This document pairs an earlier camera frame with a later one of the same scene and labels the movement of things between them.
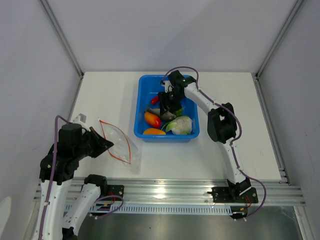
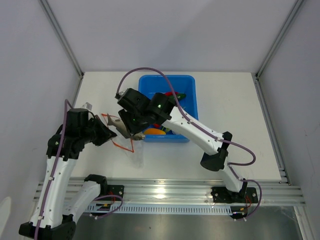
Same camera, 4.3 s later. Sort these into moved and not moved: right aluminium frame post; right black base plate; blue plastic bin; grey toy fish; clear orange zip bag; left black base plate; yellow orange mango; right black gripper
Moved: right black gripper; clear orange zip bag; grey toy fish
Not moved: right aluminium frame post; yellow orange mango; right black base plate; left black base plate; blue plastic bin
